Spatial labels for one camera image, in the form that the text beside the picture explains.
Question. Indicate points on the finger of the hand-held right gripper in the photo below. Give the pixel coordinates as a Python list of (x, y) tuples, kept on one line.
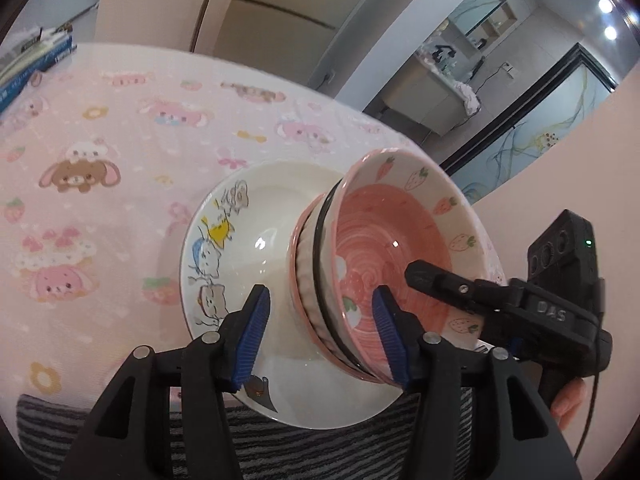
[(445, 285)]

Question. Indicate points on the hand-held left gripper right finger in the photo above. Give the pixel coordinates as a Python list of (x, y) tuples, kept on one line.
[(387, 335)]

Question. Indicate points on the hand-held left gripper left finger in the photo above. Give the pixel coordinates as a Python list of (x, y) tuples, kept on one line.
[(255, 330)]

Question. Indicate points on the pink strawberry print bowl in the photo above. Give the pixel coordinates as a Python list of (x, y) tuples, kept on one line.
[(400, 220), (300, 280)]

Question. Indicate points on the white cartoon print plate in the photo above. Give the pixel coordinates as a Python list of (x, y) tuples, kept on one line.
[(260, 220)]

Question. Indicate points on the person's right hand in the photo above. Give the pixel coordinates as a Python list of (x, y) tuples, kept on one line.
[(570, 402)]

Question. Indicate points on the grey striped cloth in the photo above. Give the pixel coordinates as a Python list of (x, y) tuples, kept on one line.
[(310, 450)]

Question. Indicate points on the black framed glass door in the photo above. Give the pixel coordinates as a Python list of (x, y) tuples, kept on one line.
[(540, 125)]

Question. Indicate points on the white towel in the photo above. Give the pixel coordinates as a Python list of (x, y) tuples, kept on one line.
[(467, 97)]

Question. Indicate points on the bathroom vanity cabinet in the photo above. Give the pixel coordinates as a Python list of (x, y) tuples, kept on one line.
[(415, 95)]

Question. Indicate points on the black faucet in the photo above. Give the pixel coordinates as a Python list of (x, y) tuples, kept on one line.
[(442, 54)]

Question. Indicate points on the pink cartoon tablecloth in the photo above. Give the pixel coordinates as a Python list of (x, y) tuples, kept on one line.
[(125, 135)]

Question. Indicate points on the bathroom mirror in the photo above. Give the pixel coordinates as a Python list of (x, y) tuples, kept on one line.
[(475, 7)]

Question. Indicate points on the recessed ceiling light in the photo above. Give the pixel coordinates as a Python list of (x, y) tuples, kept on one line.
[(610, 33), (606, 5)]

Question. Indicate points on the stack of books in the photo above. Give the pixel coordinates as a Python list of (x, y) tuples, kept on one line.
[(30, 60)]

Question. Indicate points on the white wall socket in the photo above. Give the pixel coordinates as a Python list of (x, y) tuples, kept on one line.
[(507, 67), (327, 76)]

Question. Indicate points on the wooden wall shelf cabinet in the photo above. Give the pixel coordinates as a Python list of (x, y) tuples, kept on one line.
[(502, 19)]

